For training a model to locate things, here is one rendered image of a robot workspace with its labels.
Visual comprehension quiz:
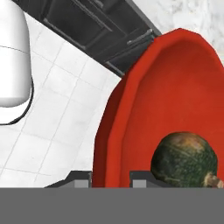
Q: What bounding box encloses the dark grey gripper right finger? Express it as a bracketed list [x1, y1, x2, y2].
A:
[129, 170, 173, 189]

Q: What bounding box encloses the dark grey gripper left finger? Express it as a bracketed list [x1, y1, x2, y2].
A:
[44, 170, 93, 189]

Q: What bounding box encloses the red bowl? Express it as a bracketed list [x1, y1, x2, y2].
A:
[92, 28, 224, 189]

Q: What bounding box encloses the dark green squash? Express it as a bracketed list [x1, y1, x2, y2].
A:
[150, 131, 224, 189]

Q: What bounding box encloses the black drawer front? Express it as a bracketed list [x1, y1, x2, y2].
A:
[103, 30, 162, 78]

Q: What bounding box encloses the white round black-rimmed object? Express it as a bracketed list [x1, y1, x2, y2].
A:
[0, 0, 35, 126]

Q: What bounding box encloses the grey drawer handle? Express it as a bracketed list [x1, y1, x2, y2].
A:
[126, 29, 155, 46]

